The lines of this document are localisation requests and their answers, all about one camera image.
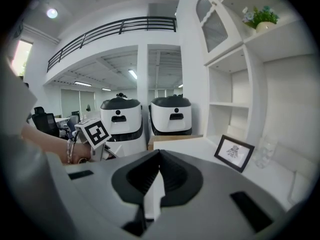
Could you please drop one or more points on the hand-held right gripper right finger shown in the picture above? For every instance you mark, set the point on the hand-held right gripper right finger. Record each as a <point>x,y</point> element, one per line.
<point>212,209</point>

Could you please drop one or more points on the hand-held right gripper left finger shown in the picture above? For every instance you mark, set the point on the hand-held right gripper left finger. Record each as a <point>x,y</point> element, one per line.
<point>100,196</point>

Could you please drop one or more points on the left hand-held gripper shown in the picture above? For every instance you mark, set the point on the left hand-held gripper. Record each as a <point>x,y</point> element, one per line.
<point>96,134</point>

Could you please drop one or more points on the person's left forearm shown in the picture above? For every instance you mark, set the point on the person's left forearm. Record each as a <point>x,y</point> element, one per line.
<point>47,144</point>

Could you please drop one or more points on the white and black mobile robot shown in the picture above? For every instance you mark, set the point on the white and black mobile robot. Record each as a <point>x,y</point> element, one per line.
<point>125,124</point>
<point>171,119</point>

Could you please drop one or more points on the black mesh office chair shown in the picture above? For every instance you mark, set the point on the black mesh office chair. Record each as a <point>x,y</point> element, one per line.
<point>46,122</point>

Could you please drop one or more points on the ceiling tube light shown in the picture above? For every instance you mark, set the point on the ceiling tube light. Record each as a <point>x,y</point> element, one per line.
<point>82,83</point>
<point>132,74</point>

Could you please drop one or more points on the clear glass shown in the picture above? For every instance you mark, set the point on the clear glass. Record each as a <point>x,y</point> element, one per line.
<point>266,151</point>

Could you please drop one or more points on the person's white printed shirt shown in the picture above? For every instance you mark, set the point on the person's white printed shirt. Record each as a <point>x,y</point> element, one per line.
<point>15,104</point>

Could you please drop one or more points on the black mezzanine railing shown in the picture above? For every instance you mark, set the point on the black mezzanine railing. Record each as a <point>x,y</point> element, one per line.
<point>112,27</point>

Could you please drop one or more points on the round ceiling lamp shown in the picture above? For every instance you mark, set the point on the round ceiling lamp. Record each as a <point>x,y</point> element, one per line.
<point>52,13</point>

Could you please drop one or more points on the white shelf hutch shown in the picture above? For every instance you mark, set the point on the white shelf hutch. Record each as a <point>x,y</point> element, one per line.
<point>250,84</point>

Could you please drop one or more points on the potted plant in cream pot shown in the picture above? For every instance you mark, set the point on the potted plant in cream pot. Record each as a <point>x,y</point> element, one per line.
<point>263,19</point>

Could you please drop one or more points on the black picture frame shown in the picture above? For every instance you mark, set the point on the black picture frame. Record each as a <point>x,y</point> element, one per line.
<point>233,152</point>

